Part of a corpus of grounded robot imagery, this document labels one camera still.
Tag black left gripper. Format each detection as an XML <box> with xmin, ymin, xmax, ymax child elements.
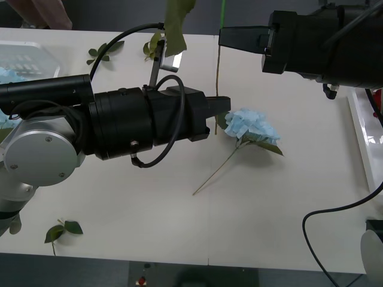
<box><xmin>146</xmin><ymin>86</ymin><xmax>232</xmax><ymax>146</ymax></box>

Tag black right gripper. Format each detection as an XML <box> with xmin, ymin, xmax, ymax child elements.
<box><xmin>218</xmin><ymin>6</ymin><xmax>342</xmax><ymax>84</ymax></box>

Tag loose green leaf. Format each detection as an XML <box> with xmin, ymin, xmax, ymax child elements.
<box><xmin>142</xmin><ymin>31</ymin><xmax>164</xmax><ymax>62</ymax></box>

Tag loose green leaf twig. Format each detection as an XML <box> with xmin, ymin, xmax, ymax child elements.
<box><xmin>44</xmin><ymin>218</ymin><xmax>84</xmax><ymax>257</ymax></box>
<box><xmin>86</xmin><ymin>40</ymin><xmax>126</xmax><ymax>66</ymax></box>

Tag small red object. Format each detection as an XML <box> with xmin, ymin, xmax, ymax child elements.
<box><xmin>135</xmin><ymin>262</ymin><xmax>150</xmax><ymax>285</ymax></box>

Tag person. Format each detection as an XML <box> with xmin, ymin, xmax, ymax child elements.
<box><xmin>5</xmin><ymin>0</ymin><xmax>73</xmax><ymax>30</ymax></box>

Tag black looped gripper cable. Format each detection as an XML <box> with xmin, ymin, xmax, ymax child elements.
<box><xmin>130</xmin><ymin>74</ymin><xmax>187</xmax><ymax>169</ymax></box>

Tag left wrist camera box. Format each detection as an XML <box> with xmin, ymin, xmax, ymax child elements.
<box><xmin>148</xmin><ymin>38</ymin><xmax>184</xmax><ymax>88</ymax></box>

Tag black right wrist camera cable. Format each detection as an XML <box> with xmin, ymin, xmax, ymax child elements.
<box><xmin>321</xmin><ymin>0</ymin><xmax>383</xmax><ymax>50</ymax></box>

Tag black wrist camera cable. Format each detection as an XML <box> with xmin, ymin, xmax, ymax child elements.
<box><xmin>89</xmin><ymin>23</ymin><xmax>166</xmax><ymax>79</ymax></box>
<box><xmin>321</xmin><ymin>0</ymin><xmax>383</xmax><ymax>50</ymax></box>

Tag black left wrist camera cable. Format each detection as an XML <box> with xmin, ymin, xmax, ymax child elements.
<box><xmin>89</xmin><ymin>23</ymin><xmax>166</xmax><ymax>79</ymax></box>

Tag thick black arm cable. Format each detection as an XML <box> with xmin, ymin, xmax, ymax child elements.
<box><xmin>302</xmin><ymin>184</ymin><xmax>383</xmax><ymax>287</ymax></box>

